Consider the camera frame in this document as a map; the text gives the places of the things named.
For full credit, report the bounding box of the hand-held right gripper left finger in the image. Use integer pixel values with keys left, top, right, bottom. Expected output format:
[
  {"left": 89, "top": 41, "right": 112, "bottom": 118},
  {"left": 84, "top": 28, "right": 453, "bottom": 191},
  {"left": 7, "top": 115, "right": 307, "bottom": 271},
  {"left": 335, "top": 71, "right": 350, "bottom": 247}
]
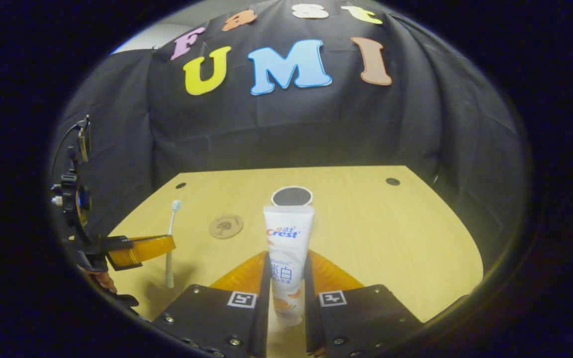
[{"left": 151, "top": 251, "right": 272, "bottom": 358}]

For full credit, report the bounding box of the black backdrop cloth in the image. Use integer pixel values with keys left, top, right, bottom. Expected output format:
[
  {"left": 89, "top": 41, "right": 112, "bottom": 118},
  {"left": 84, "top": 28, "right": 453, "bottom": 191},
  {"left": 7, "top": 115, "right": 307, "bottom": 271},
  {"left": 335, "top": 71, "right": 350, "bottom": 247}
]
[{"left": 50, "top": 0, "right": 531, "bottom": 279}]

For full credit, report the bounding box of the round wooden coaster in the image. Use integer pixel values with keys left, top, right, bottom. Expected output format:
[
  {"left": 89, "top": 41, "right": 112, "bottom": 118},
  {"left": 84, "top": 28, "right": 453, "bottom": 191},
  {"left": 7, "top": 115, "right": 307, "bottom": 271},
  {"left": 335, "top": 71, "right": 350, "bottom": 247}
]
[{"left": 209, "top": 214, "right": 244, "bottom": 240}]

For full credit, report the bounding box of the white toothbrush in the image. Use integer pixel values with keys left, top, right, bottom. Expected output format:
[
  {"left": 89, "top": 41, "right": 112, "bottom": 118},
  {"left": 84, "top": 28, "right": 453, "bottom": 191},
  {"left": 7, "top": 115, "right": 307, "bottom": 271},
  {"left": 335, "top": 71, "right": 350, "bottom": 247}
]
[{"left": 165, "top": 200, "right": 183, "bottom": 289}]

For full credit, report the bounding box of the white cup with wooden handle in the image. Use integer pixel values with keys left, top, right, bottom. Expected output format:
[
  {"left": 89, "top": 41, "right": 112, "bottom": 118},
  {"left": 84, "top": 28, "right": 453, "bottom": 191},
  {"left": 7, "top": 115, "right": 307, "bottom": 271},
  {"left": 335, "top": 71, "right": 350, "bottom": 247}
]
[{"left": 271, "top": 186, "right": 313, "bottom": 207}]

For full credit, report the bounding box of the white toothpaste tube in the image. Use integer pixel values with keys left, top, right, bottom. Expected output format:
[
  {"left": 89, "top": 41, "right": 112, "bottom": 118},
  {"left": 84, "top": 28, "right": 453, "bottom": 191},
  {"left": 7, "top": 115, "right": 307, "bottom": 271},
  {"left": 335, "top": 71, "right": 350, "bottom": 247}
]
[{"left": 263, "top": 205, "right": 315, "bottom": 327}]

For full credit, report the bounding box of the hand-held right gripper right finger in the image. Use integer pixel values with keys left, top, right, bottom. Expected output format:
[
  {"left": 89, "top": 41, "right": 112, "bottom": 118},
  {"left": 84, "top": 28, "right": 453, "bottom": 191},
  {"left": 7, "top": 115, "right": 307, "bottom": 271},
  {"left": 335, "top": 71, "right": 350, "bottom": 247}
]
[{"left": 304, "top": 249, "right": 424, "bottom": 358}]

